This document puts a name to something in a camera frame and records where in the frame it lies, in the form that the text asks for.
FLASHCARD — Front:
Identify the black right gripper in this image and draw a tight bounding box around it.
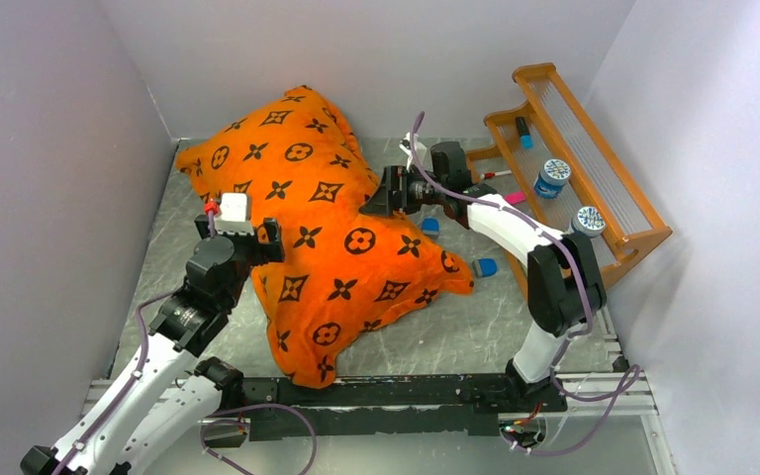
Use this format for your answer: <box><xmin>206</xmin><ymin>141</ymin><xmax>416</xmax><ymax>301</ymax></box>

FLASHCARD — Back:
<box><xmin>359</xmin><ymin>166</ymin><xmax>446</xmax><ymax>218</ymax></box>

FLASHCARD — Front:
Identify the orange patterned pillowcase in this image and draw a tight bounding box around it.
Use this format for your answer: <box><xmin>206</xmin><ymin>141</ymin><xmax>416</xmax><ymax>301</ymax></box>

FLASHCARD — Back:
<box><xmin>176</xmin><ymin>85</ymin><xmax>473</xmax><ymax>389</ymax></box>

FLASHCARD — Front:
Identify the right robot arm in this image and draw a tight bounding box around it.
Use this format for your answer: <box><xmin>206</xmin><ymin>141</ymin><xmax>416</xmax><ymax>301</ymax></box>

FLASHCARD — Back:
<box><xmin>360</xmin><ymin>135</ymin><xmax>607</xmax><ymax>411</ymax></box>

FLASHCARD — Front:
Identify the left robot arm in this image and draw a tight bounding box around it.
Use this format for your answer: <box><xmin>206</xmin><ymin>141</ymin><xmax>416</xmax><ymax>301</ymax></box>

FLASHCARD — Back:
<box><xmin>20</xmin><ymin>215</ymin><xmax>284</xmax><ymax>474</ymax></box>

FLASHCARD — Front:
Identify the red white marker pen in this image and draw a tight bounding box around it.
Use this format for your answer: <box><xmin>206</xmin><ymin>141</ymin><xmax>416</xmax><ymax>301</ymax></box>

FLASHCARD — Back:
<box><xmin>480</xmin><ymin>170</ymin><xmax>513</xmax><ymax>180</ymax></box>

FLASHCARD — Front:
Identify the blue grey eraser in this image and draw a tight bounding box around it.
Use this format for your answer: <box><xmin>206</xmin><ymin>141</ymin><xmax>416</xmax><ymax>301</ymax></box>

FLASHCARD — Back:
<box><xmin>471</xmin><ymin>258</ymin><xmax>499</xmax><ymax>278</ymax></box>

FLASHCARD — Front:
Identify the pink flat strip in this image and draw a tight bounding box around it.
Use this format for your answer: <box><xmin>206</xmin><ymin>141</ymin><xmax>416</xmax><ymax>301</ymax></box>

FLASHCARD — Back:
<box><xmin>504</xmin><ymin>191</ymin><xmax>526</xmax><ymax>206</ymax></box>

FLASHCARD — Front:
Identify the blue black highlighter marker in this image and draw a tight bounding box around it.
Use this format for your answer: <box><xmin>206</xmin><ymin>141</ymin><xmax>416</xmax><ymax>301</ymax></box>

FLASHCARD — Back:
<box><xmin>515</xmin><ymin>116</ymin><xmax>534</xmax><ymax>149</ymax></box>

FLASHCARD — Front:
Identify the blue jar near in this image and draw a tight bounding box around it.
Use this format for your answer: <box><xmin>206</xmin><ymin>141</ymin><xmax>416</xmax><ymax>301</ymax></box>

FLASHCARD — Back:
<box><xmin>532</xmin><ymin>158</ymin><xmax>572</xmax><ymax>199</ymax></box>

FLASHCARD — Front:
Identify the blue jar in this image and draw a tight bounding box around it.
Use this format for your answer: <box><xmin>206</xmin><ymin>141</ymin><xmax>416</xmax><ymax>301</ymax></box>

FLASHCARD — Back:
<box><xmin>568</xmin><ymin>206</ymin><xmax>607</xmax><ymax>238</ymax></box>
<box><xmin>532</xmin><ymin>158</ymin><xmax>572</xmax><ymax>199</ymax></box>

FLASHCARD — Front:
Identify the wooden tiered shelf rack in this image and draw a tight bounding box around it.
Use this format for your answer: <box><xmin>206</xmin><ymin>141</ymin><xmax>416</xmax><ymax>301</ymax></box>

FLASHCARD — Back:
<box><xmin>466</xmin><ymin>63</ymin><xmax>672</xmax><ymax>289</ymax></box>

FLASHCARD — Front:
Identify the blue jar far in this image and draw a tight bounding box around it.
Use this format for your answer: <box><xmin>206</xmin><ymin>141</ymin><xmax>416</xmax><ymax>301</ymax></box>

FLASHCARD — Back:
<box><xmin>568</xmin><ymin>206</ymin><xmax>607</xmax><ymax>238</ymax></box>

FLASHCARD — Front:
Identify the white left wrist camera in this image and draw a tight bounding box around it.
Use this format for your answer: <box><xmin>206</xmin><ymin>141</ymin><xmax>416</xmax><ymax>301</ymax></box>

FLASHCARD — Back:
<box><xmin>214</xmin><ymin>192</ymin><xmax>254</xmax><ymax>236</ymax></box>

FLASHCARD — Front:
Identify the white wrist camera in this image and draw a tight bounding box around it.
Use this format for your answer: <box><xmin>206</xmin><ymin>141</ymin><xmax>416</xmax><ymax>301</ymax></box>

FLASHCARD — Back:
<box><xmin>214</xmin><ymin>192</ymin><xmax>254</xmax><ymax>236</ymax></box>
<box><xmin>399</xmin><ymin>133</ymin><xmax>429</xmax><ymax>170</ymax></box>

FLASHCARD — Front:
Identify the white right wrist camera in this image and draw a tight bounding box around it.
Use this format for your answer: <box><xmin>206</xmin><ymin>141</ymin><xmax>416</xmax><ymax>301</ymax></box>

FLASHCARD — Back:
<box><xmin>399</xmin><ymin>133</ymin><xmax>429</xmax><ymax>170</ymax></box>

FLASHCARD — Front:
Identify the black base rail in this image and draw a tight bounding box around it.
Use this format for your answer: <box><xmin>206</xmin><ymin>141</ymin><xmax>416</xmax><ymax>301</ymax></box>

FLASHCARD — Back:
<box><xmin>218</xmin><ymin>373</ymin><xmax>568</xmax><ymax>441</ymax></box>

